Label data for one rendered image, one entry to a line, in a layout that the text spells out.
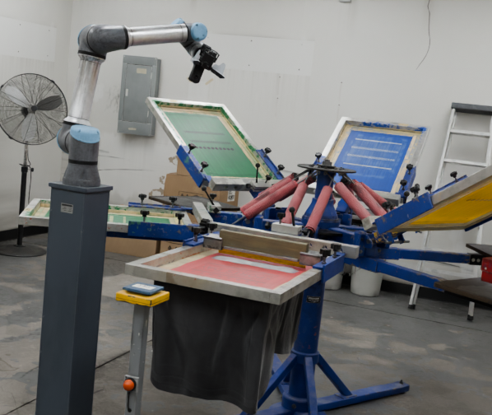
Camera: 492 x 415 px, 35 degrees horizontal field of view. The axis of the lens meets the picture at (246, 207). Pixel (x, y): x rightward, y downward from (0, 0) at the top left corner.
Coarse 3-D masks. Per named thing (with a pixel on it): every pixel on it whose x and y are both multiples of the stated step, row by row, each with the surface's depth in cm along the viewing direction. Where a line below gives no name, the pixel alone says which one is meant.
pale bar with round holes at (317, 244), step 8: (224, 224) 356; (208, 232) 356; (248, 232) 349; (256, 232) 348; (264, 232) 346; (272, 232) 347; (296, 240) 341; (304, 240) 340; (312, 240) 339; (320, 240) 339; (312, 248) 339; (320, 248) 338; (328, 248) 336; (344, 248) 334; (352, 248) 332; (352, 256) 333
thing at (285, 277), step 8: (272, 264) 321; (280, 264) 323; (264, 272) 306; (272, 272) 307; (280, 272) 308; (232, 280) 286; (272, 280) 293; (280, 280) 294; (288, 280) 296; (272, 288) 280
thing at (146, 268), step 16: (160, 256) 297; (176, 256) 309; (128, 272) 279; (144, 272) 276; (160, 272) 274; (176, 272) 274; (320, 272) 301; (208, 288) 268; (224, 288) 266; (240, 288) 263; (256, 288) 262; (288, 288) 267; (304, 288) 284
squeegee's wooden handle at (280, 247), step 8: (224, 232) 328; (232, 232) 327; (240, 232) 327; (224, 240) 329; (232, 240) 327; (240, 240) 326; (248, 240) 325; (256, 240) 324; (264, 240) 322; (272, 240) 321; (280, 240) 320; (288, 240) 319; (240, 248) 326; (248, 248) 325; (256, 248) 324; (264, 248) 323; (272, 248) 321; (280, 248) 320; (288, 248) 319; (296, 248) 317; (304, 248) 316; (288, 256) 319; (296, 256) 318
